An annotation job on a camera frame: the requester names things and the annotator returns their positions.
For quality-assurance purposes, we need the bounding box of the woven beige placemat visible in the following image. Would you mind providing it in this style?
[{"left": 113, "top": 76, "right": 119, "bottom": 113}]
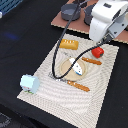
[{"left": 16, "top": 32, "right": 120, "bottom": 128}]

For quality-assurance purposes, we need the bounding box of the white toy fish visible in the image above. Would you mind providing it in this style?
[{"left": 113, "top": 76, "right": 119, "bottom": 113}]
[{"left": 69, "top": 58, "right": 83, "bottom": 75}]

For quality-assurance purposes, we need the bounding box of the wooden handled knife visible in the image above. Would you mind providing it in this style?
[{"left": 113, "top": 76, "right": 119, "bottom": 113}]
[{"left": 82, "top": 57, "right": 102, "bottom": 65}]

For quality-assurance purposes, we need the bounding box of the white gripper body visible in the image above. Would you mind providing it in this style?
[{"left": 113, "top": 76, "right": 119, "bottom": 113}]
[{"left": 89, "top": 6, "right": 128, "bottom": 42}]

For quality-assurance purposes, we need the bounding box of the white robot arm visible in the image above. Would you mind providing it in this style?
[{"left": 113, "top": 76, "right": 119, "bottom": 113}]
[{"left": 89, "top": 0, "right": 128, "bottom": 42}]

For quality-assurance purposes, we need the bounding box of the large grey pot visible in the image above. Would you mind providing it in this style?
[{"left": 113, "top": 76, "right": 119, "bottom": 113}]
[{"left": 84, "top": 4, "right": 95, "bottom": 26}]

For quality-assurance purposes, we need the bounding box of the yellow toy bread loaf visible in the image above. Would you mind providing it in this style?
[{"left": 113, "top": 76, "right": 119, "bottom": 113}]
[{"left": 59, "top": 39, "right": 79, "bottom": 50}]

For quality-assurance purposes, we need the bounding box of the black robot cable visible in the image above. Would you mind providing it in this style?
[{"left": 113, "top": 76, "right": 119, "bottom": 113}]
[{"left": 51, "top": 0, "right": 108, "bottom": 80}]

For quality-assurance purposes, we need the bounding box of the wooden handled fork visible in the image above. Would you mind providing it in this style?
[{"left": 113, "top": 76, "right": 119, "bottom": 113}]
[{"left": 48, "top": 73, "right": 90, "bottom": 92}]

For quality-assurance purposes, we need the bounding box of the small grey pot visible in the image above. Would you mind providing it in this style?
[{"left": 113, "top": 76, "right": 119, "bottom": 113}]
[{"left": 61, "top": 3, "right": 81, "bottom": 21}]

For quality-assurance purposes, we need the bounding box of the red toy tomato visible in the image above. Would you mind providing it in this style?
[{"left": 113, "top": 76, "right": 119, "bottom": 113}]
[{"left": 91, "top": 47, "right": 104, "bottom": 58}]

